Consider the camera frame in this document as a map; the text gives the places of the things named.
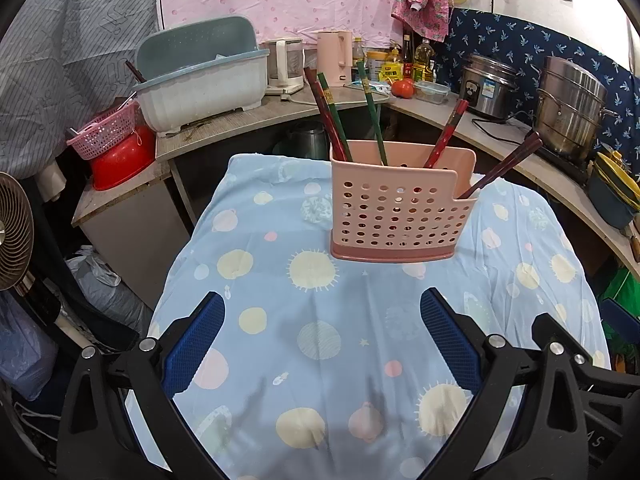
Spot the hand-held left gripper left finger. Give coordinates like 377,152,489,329
56,291,226,480

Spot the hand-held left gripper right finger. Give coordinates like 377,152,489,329
420,287,588,480

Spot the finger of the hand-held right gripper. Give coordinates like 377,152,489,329
531,312,640,401
599,297,640,333

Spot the pink perforated utensil holder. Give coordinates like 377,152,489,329
329,140,477,262

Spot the brown chopstick gold band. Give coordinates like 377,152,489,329
457,142,541,201

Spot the dark purple chopstick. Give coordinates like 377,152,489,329
456,132,544,200

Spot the red chopstick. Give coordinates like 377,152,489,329
304,67,351,162
424,99,471,170

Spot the green chopstick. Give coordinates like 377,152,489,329
316,72,356,162
356,61,389,167

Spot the green plastic bag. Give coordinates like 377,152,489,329
597,265,640,376

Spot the blue printed tablecloth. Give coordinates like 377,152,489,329
147,152,613,480

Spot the grey plastic bag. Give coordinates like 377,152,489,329
65,247,153,323

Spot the grey low cabinet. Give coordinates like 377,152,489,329
72,170,196,311

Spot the black induction cooker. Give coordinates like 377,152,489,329
525,130,596,186

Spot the blue plastic bag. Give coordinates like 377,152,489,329
0,290,58,402

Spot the red plastic basin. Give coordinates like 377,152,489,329
90,125,156,192

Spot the steel steamer pot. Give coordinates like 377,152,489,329
536,56,621,160

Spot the grey electric fan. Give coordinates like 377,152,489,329
0,171,81,351

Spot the curved wooden counter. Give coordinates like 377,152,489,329
70,80,640,281

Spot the pink plastic basket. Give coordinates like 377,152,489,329
66,102,138,161

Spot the steel kettle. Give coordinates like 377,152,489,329
287,122,331,161

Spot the clear food container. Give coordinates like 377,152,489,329
414,81,451,106

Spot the steel rice cooker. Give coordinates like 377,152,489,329
459,52,521,122

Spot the green white dish drainer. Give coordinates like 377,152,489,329
132,15,271,136

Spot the yellow cooking oil bottle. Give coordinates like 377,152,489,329
414,39,435,83

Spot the yellow tin can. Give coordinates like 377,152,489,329
366,51,393,83

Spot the white electric kettle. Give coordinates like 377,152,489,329
262,37,307,97

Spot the navy printed cloth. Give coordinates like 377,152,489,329
440,7,640,151

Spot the pink electric kettle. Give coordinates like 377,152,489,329
310,30,354,87

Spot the grey striped cloth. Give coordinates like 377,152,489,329
0,0,166,181

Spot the pink floral garment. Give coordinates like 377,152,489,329
391,0,451,42

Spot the black power cable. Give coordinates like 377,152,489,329
470,117,537,142

